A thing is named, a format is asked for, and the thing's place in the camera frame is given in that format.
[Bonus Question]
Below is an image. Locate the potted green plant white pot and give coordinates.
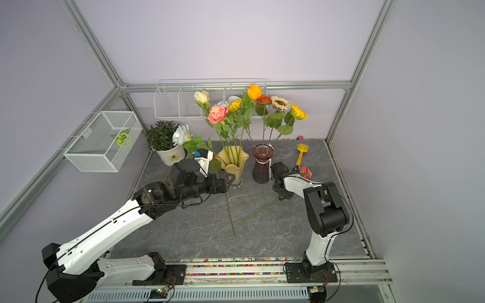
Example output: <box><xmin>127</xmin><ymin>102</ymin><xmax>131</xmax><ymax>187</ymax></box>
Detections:
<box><xmin>147</xmin><ymin>120</ymin><xmax>186</xmax><ymax>166</ymax></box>

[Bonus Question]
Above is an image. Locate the yellow toy shovel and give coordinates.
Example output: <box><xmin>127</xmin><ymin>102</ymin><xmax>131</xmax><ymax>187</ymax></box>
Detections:
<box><xmin>296</xmin><ymin>143</ymin><xmax>309</xmax><ymax>166</ymax></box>

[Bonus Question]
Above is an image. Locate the white wire side basket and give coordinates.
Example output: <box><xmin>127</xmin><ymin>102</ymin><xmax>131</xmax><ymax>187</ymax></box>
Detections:
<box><xmin>63</xmin><ymin>111</ymin><xmax>143</xmax><ymax>173</ymax></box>

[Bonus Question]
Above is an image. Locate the cream white rose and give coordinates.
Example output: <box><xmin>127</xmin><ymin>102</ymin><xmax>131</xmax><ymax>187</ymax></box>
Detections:
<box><xmin>193</xmin><ymin>90</ymin><xmax>228</xmax><ymax>156</ymax></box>

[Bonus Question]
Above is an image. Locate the white empty flower pot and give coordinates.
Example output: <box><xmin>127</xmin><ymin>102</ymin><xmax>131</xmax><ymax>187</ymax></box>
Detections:
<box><xmin>227</xmin><ymin>95</ymin><xmax>242</xmax><ymax>104</ymax></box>

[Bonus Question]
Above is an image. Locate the dark red glass vase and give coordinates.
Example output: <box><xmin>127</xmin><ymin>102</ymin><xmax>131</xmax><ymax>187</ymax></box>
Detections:
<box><xmin>252</xmin><ymin>144</ymin><xmax>274</xmax><ymax>184</ymax></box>

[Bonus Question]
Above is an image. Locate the pink rose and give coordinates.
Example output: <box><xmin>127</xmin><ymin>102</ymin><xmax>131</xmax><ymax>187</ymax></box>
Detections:
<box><xmin>238</xmin><ymin>167</ymin><xmax>312</xmax><ymax>226</ymax></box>
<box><xmin>208</xmin><ymin>106</ymin><xmax>232</xmax><ymax>166</ymax></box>

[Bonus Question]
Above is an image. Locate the white wire wall shelf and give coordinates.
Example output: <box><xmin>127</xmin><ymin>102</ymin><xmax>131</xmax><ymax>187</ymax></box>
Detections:
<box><xmin>154</xmin><ymin>78</ymin><xmax>267</xmax><ymax>119</ymax></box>

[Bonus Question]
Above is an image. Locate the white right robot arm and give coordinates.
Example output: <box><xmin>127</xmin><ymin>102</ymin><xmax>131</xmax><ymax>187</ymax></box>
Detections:
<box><xmin>270</xmin><ymin>162</ymin><xmax>351</xmax><ymax>284</ymax></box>

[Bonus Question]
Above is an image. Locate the orange rose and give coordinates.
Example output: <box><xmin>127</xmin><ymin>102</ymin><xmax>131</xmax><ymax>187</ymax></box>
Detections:
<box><xmin>239</xmin><ymin>84</ymin><xmax>262</xmax><ymax>144</ymax></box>

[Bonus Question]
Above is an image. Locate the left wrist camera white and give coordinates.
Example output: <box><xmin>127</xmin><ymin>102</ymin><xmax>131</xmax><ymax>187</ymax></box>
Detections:
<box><xmin>193</xmin><ymin>148</ymin><xmax>213</xmax><ymax>176</ymax></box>

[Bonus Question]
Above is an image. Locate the yellow ruffled glass vase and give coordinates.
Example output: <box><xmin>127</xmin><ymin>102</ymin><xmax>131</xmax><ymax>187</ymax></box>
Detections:
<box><xmin>216</xmin><ymin>146</ymin><xmax>250</xmax><ymax>188</ymax></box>

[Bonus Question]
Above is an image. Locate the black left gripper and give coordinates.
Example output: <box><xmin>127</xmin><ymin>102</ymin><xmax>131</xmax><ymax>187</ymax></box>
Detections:
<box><xmin>177</xmin><ymin>171</ymin><xmax>236</xmax><ymax>203</ymax></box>

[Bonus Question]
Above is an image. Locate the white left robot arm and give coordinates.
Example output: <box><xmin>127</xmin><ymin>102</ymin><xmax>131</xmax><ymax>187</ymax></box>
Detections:
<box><xmin>42</xmin><ymin>159</ymin><xmax>236</xmax><ymax>302</ymax></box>

